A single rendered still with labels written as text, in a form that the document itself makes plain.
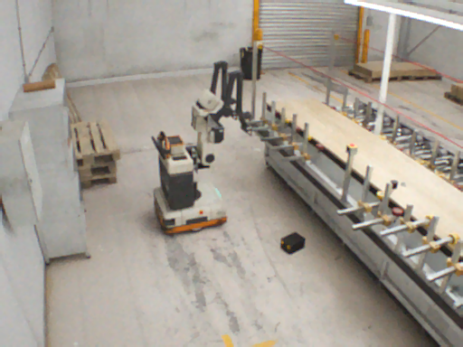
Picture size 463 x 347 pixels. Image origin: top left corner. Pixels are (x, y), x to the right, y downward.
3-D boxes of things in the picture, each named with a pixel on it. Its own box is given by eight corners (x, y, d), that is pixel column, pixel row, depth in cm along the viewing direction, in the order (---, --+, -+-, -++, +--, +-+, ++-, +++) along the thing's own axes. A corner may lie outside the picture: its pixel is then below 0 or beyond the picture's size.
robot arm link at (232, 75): (227, 68, 371) (231, 70, 362) (240, 70, 376) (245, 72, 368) (218, 114, 389) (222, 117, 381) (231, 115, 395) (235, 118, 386)
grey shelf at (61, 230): (46, 265, 367) (8, 112, 294) (48, 216, 441) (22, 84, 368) (90, 257, 381) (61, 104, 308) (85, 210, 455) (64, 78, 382)
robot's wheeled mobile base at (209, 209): (165, 236, 412) (163, 216, 400) (153, 204, 464) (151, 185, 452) (228, 224, 433) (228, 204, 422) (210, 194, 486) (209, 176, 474)
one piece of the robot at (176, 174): (170, 221, 412) (165, 145, 372) (159, 195, 456) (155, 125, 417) (203, 216, 422) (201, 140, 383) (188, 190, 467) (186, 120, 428)
